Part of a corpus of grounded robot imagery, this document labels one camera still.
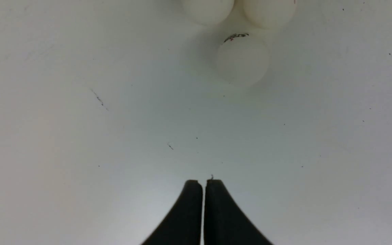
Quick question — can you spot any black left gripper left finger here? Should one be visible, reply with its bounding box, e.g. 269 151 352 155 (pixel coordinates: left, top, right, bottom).
143 180 203 245

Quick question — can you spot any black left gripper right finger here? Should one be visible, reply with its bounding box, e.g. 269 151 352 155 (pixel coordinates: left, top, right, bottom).
203 179 272 245

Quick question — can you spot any white ping-pong ball with logo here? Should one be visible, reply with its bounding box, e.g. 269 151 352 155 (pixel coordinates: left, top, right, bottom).
243 0 298 29

